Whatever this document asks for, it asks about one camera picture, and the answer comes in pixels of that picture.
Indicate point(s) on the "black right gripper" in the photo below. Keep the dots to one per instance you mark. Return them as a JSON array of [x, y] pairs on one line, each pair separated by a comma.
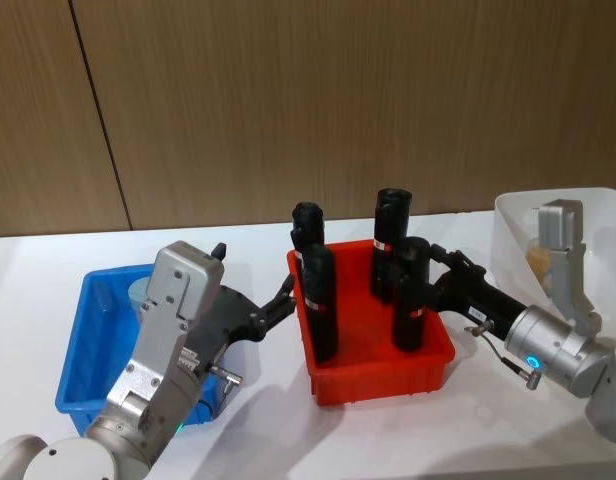
[[480, 297]]

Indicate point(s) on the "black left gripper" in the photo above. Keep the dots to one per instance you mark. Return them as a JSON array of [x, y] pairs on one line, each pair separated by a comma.
[[230, 317]]

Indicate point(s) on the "black cylinder with red label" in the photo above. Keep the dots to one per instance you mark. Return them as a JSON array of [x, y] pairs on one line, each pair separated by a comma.
[[410, 310], [322, 310], [390, 235], [309, 220]]

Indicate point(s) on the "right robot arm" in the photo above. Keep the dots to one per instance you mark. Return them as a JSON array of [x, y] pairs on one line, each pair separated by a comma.
[[563, 345]]

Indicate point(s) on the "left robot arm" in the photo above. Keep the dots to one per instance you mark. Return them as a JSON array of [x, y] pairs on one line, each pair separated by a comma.
[[153, 350]]

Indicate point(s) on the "white plastic bin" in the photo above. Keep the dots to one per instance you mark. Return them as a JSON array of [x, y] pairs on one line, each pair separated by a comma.
[[513, 235]]

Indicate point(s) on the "red plastic bin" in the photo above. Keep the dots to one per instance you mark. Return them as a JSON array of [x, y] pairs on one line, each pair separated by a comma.
[[368, 365]]

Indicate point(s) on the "blue plastic bin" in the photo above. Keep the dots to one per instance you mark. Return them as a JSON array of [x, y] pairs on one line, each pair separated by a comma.
[[93, 345]]

